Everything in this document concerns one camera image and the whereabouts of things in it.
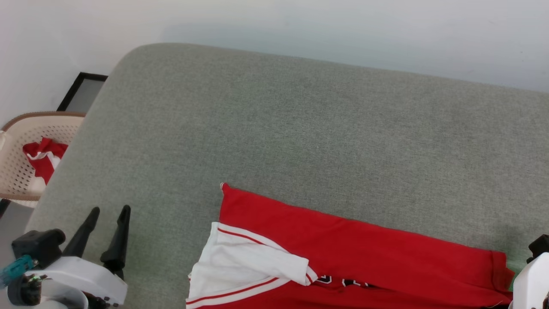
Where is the beige plastic laundry basket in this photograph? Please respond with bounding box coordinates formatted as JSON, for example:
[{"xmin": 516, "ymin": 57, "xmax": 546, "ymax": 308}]
[{"xmin": 0, "ymin": 112, "xmax": 86, "ymax": 209}]

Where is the black framed panel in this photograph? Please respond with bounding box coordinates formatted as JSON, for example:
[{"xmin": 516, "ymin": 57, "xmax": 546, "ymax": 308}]
[{"xmin": 57, "ymin": 72, "xmax": 109, "ymax": 112}]

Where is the red garment in basket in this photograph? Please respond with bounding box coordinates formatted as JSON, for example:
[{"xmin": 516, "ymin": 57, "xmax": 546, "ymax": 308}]
[{"xmin": 22, "ymin": 137, "xmax": 69, "ymax": 185}]

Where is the grey-green fabric sofa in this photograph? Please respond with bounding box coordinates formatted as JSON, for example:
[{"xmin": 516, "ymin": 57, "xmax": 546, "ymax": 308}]
[{"xmin": 24, "ymin": 42, "xmax": 549, "ymax": 309}]

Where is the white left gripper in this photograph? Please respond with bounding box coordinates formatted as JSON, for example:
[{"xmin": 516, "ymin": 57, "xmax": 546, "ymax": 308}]
[{"xmin": 26, "ymin": 205, "xmax": 131, "ymax": 306}]

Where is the red and white garment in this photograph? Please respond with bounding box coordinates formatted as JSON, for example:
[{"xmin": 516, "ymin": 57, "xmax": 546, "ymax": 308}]
[{"xmin": 186, "ymin": 182, "xmax": 515, "ymax": 309}]

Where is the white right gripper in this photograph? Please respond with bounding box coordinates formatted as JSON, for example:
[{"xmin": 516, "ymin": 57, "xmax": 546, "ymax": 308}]
[{"xmin": 513, "ymin": 252, "xmax": 549, "ymax": 309}]

